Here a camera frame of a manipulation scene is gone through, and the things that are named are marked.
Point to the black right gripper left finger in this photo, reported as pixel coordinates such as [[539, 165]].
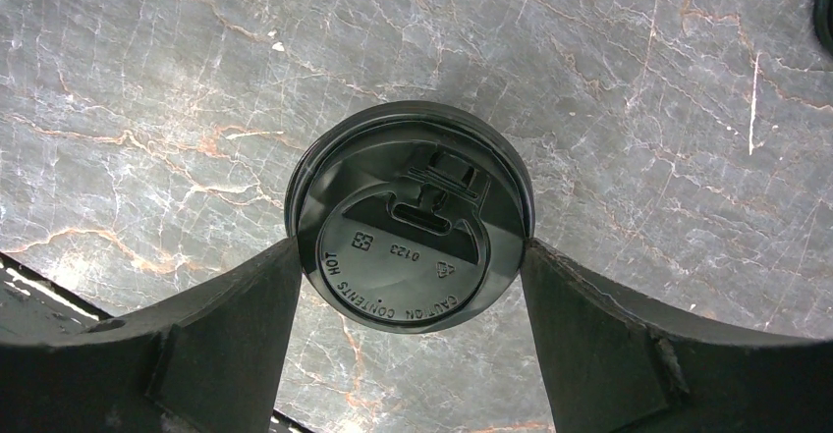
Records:
[[163, 365]]

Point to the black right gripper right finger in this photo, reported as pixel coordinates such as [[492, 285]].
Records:
[[615, 360]]

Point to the black plastic cup lid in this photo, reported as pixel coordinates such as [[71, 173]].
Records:
[[411, 216]]

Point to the stack of black lids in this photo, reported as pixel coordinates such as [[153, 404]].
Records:
[[822, 24]]

